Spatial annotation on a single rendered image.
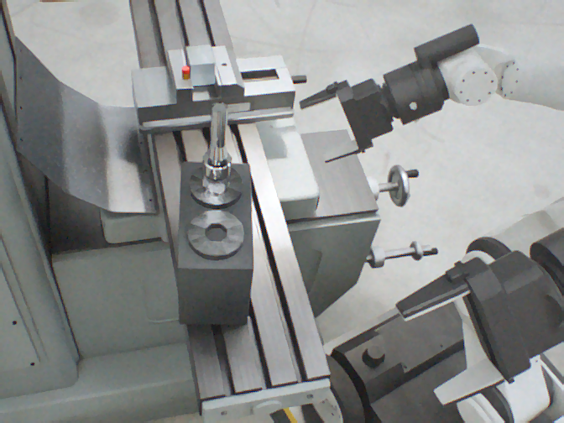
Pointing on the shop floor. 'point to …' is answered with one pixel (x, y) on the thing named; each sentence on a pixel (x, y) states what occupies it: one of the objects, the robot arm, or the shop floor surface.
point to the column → (27, 259)
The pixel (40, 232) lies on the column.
